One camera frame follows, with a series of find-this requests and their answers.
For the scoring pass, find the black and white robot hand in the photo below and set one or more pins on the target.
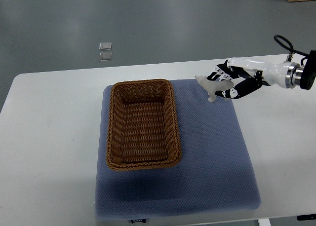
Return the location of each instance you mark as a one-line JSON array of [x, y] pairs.
[[255, 74]]

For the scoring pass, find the white bear figurine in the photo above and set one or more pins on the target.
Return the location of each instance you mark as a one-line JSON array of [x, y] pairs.
[[211, 87]]

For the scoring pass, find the brown wicker basket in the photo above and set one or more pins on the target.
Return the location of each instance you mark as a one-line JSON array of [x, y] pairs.
[[143, 130]]

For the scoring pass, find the blue-grey quilted mat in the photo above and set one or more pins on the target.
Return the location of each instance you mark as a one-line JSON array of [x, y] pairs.
[[215, 172]]

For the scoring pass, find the black table control box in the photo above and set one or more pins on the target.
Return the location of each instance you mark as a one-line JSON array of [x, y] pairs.
[[306, 217]]

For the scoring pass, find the lower metal floor plate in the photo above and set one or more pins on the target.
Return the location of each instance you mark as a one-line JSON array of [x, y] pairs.
[[105, 56]]

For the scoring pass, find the metal floor plate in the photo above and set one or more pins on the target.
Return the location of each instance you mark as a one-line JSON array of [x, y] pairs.
[[105, 46], [105, 56]]

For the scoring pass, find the upper metal floor plate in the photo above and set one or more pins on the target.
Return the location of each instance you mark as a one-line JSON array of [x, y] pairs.
[[105, 46]]

